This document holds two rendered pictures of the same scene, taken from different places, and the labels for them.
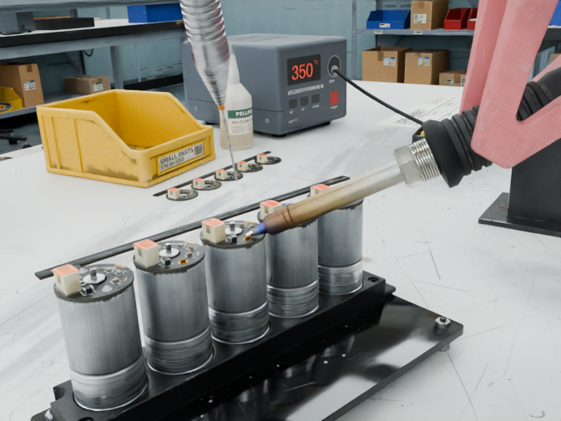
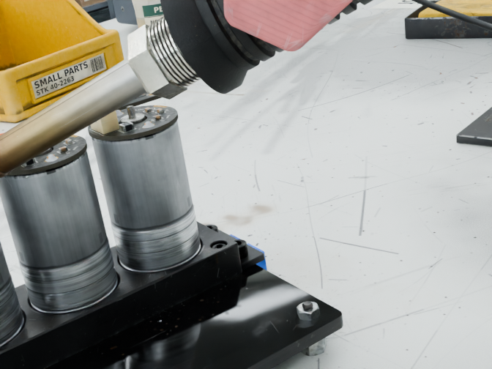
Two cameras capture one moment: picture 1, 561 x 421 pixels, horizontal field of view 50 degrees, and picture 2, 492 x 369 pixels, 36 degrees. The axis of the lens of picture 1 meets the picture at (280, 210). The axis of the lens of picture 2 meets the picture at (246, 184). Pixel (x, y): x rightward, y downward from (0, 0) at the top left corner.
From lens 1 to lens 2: 0.10 m
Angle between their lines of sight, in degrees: 8
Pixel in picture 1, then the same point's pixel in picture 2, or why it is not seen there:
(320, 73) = not seen: outside the picture
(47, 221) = not seen: outside the picture
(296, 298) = (62, 283)
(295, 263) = (48, 230)
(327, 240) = (119, 189)
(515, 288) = (472, 244)
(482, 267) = (433, 212)
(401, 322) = (247, 312)
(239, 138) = not seen: hidden behind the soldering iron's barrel
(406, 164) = (138, 58)
